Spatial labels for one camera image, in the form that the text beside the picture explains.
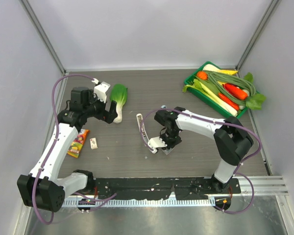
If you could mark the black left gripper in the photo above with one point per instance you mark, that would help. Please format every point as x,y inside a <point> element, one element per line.
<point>108,116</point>

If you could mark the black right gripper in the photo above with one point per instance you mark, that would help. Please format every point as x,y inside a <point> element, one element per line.
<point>170,145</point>

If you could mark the staples tray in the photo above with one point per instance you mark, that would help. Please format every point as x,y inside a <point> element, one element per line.
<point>167,151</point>

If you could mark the white stapler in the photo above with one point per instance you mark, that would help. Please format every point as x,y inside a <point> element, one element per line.
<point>142,129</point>

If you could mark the staples box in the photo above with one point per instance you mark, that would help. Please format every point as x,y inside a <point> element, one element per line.
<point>93,143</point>

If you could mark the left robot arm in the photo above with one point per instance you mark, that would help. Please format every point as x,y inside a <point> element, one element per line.
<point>42,187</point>

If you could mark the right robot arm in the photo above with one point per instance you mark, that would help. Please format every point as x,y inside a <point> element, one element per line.
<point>232,143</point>

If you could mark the green bok choy toy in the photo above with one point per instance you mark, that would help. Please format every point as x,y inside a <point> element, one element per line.
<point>119,95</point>

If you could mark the colourful snack packet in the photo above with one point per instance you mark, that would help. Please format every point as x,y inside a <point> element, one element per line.
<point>76,146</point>

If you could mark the green plastic tray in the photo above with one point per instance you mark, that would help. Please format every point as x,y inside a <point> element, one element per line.
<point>190,79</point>

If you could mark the pale green leek toy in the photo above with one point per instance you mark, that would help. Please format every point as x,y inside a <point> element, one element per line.
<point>209,95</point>

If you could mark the orange pumpkin toy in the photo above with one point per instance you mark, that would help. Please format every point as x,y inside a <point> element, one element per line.
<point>202,75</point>

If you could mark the red chili pepper toy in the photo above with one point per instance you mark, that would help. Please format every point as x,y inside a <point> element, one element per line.
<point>228,101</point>

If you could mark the green long beans bundle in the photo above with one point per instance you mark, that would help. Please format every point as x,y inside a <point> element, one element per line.
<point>219,79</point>

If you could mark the white radish toy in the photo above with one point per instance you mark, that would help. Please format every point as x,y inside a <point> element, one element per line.
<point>210,67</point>

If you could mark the orange carrot toy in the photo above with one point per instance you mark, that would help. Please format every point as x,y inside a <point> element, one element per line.
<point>235,91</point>

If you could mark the yellow corn toy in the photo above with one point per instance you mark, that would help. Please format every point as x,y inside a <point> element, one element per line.
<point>228,72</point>

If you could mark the green lettuce leaf toy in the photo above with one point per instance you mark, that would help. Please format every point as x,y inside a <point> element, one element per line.
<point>255,100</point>

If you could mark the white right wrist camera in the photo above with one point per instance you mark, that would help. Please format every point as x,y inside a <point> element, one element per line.
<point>155,143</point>

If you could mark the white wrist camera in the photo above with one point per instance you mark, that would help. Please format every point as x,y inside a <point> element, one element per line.
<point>155,143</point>
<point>100,90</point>

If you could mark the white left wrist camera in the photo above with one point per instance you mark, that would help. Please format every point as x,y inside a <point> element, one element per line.
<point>100,90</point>

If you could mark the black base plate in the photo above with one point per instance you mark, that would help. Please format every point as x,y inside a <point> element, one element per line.
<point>184,188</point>

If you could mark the perforated cable duct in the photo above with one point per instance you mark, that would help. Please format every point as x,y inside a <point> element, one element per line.
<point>80,202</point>

